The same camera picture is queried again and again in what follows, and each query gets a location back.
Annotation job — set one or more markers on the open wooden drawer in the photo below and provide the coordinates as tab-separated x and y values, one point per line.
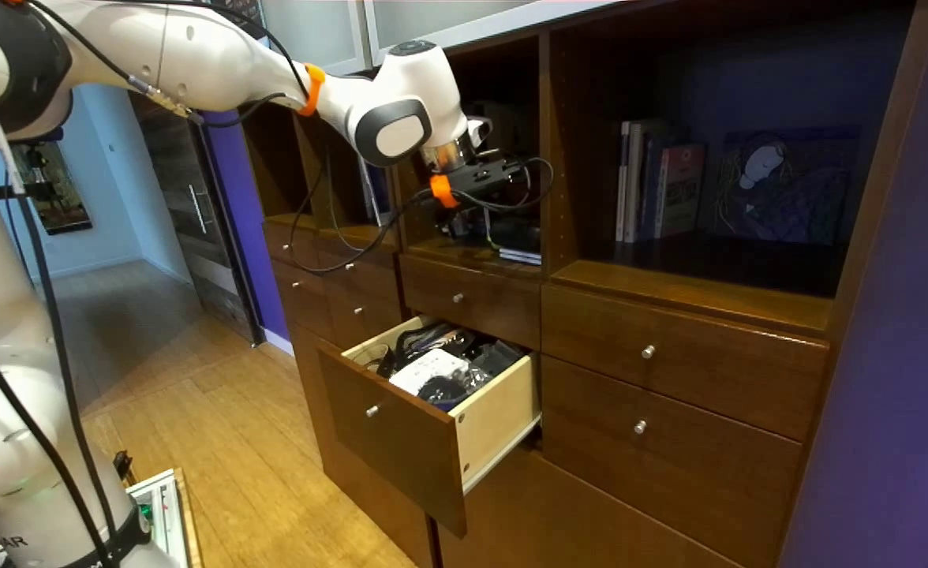
441	443

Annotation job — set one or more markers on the dark wooden shelf cabinet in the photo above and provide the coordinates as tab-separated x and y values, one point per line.
681	379

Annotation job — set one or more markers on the dark picture on shelf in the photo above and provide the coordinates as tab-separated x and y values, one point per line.
784	183

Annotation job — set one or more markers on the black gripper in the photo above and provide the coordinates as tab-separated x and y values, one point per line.
489	201

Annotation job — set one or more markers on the framed wall picture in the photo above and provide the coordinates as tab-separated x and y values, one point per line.
53	187

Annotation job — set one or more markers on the upright books on shelf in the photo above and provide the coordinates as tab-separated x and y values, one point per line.
660	171

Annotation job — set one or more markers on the white box on floor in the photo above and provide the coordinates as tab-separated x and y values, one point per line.
167	522

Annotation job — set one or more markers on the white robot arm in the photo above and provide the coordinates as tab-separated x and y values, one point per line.
60	507

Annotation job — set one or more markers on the white paper label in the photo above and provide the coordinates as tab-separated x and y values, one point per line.
423	368

